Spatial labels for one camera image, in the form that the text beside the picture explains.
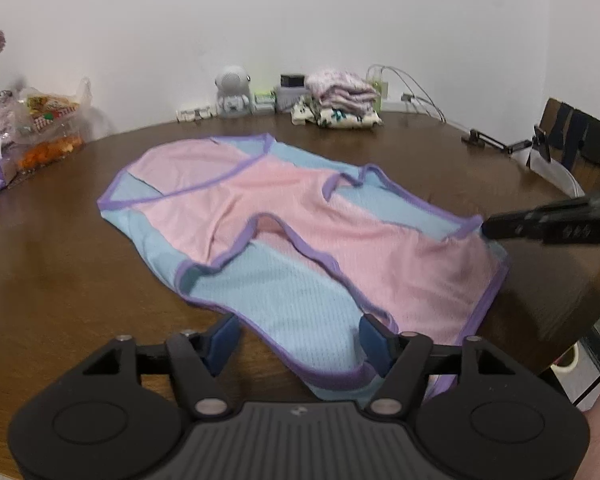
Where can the wooden chair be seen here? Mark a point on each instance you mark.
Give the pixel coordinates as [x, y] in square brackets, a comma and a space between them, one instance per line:
[585, 140]

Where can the white bag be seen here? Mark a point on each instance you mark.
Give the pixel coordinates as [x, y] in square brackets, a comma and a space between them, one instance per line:
[555, 177]

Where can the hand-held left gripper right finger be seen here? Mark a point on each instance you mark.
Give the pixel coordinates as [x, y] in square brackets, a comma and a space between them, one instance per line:
[372, 342]

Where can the folded pink floral clothes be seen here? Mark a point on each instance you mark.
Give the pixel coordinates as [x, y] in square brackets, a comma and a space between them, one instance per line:
[340, 87]

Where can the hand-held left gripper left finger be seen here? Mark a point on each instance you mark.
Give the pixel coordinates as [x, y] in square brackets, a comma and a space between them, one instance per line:
[225, 341]

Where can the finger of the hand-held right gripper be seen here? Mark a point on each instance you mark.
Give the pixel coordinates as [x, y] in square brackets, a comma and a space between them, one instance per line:
[535, 225]

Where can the green bottle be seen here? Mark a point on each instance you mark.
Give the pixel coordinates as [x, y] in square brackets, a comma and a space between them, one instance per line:
[377, 90]

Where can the black power adapter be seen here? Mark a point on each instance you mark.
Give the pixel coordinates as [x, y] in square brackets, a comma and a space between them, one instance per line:
[293, 80]

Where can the green and white small boxes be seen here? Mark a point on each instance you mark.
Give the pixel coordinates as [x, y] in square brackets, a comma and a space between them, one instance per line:
[265, 102]

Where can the white astronaut figure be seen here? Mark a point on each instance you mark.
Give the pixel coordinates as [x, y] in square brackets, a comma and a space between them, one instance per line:
[233, 91]

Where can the white power strip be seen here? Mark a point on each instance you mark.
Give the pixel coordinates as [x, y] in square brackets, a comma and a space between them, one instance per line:
[405, 105]

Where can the pink and blue mesh garment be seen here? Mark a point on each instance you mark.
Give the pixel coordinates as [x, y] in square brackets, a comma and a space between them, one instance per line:
[290, 200]

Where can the plastic bag of snacks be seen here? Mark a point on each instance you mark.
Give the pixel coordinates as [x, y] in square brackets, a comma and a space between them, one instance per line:
[50, 125]

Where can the grey box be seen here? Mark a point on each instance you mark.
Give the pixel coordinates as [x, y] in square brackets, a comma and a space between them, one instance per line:
[290, 100]

